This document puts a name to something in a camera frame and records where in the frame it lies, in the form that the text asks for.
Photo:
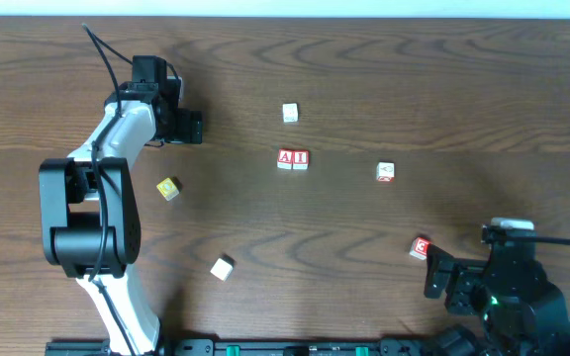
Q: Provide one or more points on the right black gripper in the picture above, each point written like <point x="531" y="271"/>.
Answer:
<point x="452" y="279"/>

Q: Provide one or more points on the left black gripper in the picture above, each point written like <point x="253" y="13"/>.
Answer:
<point x="189" y="127"/>

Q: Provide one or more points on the red letter A block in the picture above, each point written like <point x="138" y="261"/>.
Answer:
<point x="285" y="159"/>

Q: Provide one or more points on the red letter I block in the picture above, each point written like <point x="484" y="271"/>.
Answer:
<point x="301" y="160"/>

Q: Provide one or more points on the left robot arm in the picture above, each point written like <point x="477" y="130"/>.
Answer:
<point x="90" y="220"/>

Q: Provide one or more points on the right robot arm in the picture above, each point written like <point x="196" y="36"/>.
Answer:
<point x="521" y="311"/>

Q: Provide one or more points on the red letter E block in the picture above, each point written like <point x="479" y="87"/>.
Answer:
<point x="419" y="248"/>

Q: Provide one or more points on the white block with red side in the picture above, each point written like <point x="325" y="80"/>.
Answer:
<point x="385" y="172"/>

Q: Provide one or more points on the yellow wooden block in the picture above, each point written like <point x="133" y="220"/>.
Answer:
<point x="169" y="188"/>

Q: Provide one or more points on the white block top centre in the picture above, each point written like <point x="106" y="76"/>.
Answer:
<point x="290" y="113"/>

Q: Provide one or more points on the plain cream wooden block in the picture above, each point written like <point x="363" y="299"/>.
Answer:
<point x="223" y="268"/>

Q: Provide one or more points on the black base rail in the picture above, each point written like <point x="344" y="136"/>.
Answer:
<point x="383" y="347"/>

